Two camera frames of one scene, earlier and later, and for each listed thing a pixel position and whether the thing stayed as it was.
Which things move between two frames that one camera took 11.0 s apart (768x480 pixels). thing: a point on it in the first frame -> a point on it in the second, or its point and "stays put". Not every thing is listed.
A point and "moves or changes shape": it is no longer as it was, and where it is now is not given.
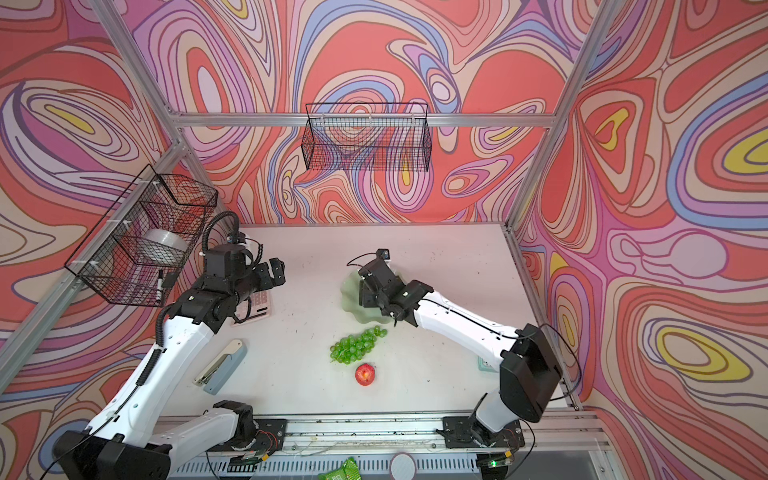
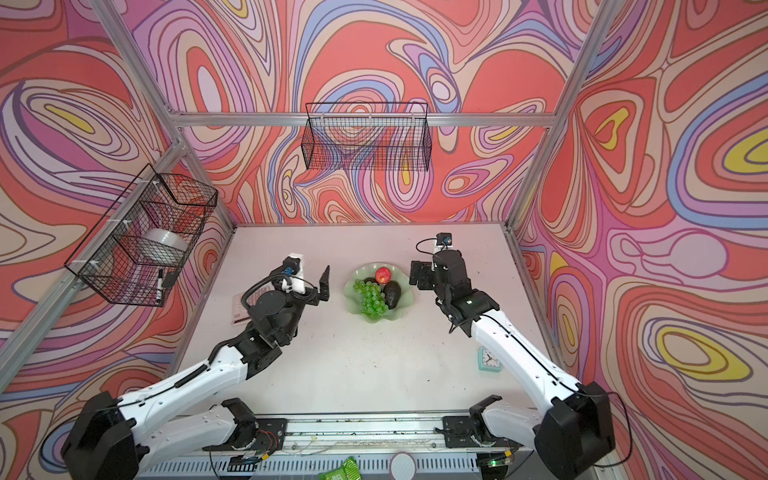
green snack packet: [348, 471] stays put
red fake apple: [364, 374] moves or changes shape
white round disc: [402, 466] stays put
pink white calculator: [257, 306] stays put
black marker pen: [159, 291] stays put
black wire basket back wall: [367, 136] stays put
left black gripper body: [257, 279] -> [293, 307]
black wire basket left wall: [147, 237] stays put
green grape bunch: [353, 347] moves or changes shape
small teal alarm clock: [485, 366] stays put
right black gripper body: [370, 299] -> [428, 279]
